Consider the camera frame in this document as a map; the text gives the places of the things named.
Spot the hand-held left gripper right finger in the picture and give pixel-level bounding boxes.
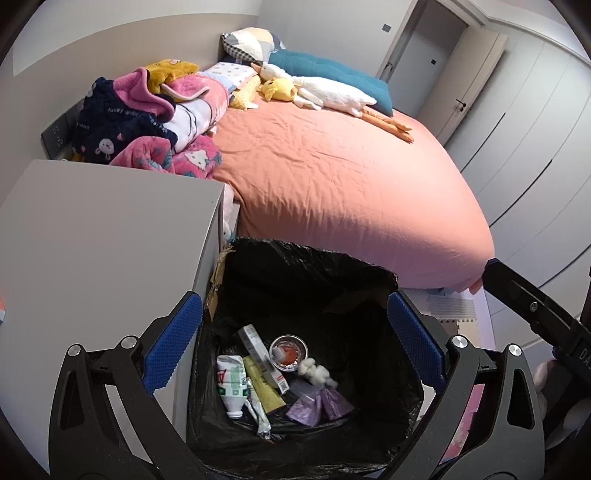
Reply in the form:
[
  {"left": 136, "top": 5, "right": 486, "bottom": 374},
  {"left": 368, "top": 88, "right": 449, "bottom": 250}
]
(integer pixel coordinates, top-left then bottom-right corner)
[{"left": 383, "top": 291, "right": 548, "bottom": 480}]

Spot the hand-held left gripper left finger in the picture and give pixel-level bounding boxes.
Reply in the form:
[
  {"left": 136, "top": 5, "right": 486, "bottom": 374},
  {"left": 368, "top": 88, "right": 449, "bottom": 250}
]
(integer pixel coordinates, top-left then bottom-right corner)
[{"left": 48, "top": 292, "right": 208, "bottom": 480}]

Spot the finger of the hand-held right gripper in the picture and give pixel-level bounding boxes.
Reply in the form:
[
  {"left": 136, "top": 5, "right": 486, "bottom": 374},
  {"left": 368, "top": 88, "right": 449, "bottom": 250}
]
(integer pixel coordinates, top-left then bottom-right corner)
[{"left": 482, "top": 258, "right": 580, "bottom": 350}]

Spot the white paper carton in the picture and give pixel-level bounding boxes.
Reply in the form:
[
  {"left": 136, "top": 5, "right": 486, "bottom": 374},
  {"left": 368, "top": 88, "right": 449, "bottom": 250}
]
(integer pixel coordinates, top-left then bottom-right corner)
[{"left": 238, "top": 324, "right": 290, "bottom": 394}]

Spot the black-lined trash bin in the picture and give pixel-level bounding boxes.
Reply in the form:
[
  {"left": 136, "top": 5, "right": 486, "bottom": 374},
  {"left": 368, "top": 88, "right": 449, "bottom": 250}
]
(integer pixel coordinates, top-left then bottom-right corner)
[{"left": 187, "top": 237, "right": 437, "bottom": 478}]

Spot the white tissue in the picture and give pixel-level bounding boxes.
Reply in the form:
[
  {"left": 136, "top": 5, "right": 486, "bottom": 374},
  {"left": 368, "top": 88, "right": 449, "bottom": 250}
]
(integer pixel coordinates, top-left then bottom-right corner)
[{"left": 297, "top": 357, "right": 340, "bottom": 386}]

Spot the gold foil cup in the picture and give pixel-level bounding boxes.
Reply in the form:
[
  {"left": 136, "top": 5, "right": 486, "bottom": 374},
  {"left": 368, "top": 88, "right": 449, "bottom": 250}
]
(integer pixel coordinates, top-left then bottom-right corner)
[{"left": 269, "top": 335, "right": 308, "bottom": 372}]

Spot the person's right hand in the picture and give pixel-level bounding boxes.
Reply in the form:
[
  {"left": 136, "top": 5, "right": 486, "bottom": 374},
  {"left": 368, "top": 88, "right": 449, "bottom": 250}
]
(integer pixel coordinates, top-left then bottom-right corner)
[{"left": 533, "top": 361, "right": 556, "bottom": 415}]

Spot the foam floor mat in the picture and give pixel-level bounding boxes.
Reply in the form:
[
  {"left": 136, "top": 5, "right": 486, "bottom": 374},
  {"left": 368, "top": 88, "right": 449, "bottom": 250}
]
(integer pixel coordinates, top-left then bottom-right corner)
[{"left": 425, "top": 288, "right": 490, "bottom": 464}]

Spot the crushed white green bottle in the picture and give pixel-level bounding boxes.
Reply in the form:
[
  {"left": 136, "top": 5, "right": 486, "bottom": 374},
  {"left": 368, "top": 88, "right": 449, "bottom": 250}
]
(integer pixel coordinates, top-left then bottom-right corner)
[{"left": 216, "top": 354, "right": 252, "bottom": 419}]

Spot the purple wrapper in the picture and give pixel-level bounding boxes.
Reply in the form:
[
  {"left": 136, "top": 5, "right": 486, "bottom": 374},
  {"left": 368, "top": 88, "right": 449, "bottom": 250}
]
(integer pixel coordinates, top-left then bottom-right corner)
[
  {"left": 286, "top": 390, "right": 324, "bottom": 426},
  {"left": 321, "top": 385, "right": 355, "bottom": 421}
]

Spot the yellow packet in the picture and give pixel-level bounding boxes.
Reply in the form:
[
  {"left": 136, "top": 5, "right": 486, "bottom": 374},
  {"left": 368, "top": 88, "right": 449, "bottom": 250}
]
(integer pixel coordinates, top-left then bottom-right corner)
[{"left": 242, "top": 355, "right": 287, "bottom": 416}]

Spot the grey bedside cabinet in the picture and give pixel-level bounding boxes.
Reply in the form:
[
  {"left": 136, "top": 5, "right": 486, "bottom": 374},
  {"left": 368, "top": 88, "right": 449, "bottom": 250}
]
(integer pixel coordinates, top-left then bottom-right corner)
[{"left": 0, "top": 159, "right": 241, "bottom": 476}]

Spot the bed with orange sheet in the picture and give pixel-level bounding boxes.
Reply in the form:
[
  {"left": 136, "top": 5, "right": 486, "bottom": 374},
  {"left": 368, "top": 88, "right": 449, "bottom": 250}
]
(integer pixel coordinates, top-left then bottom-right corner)
[{"left": 212, "top": 99, "right": 496, "bottom": 294}]

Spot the pink cat print blanket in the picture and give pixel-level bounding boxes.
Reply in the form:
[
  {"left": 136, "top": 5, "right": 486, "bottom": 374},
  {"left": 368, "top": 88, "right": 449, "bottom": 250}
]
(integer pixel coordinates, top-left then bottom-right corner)
[{"left": 110, "top": 135, "right": 223, "bottom": 180}]

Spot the pink white cartoon blanket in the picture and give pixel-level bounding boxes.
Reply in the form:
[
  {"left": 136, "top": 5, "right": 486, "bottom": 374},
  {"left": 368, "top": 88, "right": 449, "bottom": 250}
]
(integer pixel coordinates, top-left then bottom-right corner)
[{"left": 161, "top": 74, "right": 230, "bottom": 151}]

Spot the navy pink-lined fleece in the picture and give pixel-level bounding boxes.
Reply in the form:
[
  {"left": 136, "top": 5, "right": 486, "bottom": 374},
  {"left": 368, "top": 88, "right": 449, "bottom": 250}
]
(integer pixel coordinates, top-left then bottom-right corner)
[{"left": 71, "top": 68, "right": 178, "bottom": 164}]

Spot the beige door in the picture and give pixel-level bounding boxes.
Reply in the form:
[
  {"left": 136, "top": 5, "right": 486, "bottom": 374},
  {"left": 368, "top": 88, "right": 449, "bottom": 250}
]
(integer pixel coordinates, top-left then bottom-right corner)
[{"left": 416, "top": 28, "right": 509, "bottom": 141}]

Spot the yellow dotted cushion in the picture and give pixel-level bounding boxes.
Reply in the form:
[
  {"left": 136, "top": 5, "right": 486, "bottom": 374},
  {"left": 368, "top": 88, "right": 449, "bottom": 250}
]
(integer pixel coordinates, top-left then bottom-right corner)
[{"left": 228, "top": 76, "right": 262, "bottom": 110}]

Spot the white goose plush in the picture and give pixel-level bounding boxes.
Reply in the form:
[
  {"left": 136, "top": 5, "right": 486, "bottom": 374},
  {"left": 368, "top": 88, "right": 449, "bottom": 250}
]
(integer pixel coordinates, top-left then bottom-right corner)
[{"left": 252, "top": 62, "right": 413, "bottom": 144}]

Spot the yellow cloth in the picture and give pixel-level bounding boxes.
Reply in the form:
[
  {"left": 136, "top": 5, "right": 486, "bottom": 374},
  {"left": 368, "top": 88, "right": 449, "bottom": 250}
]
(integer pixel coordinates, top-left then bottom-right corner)
[{"left": 145, "top": 58, "right": 200, "bottom": 95}]

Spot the yellow duck plush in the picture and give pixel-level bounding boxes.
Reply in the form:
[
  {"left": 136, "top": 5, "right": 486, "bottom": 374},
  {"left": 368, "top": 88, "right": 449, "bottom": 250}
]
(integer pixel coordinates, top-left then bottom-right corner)
[{"left": 259, "top": 78, "right": 298, "bottom": 103}]

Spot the white dotted pillow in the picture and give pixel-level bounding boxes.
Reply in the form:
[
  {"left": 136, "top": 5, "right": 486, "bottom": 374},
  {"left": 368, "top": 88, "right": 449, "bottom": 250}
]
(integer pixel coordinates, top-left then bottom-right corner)
[{"left": 201, "top": 61, "right": 259, "bottom": 90}]

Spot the teal cushion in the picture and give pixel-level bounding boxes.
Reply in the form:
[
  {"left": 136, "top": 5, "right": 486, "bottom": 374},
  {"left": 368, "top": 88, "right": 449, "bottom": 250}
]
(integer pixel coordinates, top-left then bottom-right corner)
[{"left": 268, "top": 48, "right": 393, "bottom": 116}]

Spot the checked pillow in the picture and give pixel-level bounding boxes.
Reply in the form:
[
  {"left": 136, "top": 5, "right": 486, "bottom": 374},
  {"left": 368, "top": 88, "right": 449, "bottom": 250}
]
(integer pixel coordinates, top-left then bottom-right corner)
[{"left": 221, "top": 28, "right": 287, "bottom": 65}]

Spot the dark wall socket panel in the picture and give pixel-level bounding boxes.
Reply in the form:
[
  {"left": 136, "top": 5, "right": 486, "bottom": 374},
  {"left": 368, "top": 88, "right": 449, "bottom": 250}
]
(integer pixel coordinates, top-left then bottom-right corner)
[{"left": 41, "top": 102, "right": 88, "bottom": 158}]

